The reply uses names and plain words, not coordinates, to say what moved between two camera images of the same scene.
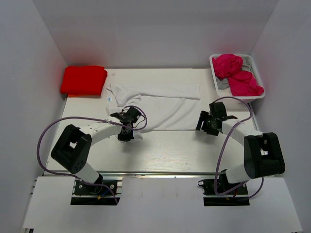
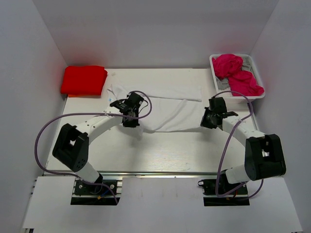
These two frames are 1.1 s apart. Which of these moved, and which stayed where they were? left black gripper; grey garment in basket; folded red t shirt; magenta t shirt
Moved: left black gripper
Stayed: folded red t shirt; magenta t shirt; grey garment in basket
